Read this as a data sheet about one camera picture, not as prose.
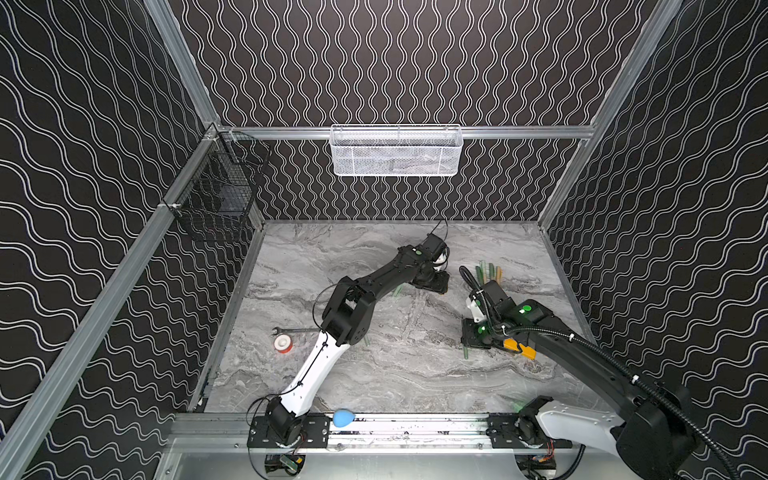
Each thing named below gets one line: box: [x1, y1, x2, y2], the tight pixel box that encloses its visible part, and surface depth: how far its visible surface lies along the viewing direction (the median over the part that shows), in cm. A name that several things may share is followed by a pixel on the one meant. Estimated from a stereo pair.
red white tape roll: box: [274, 334, 293, 354], surface depth 90 cm
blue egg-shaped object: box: [333, 408, 355, 428], surface depth 77 cm
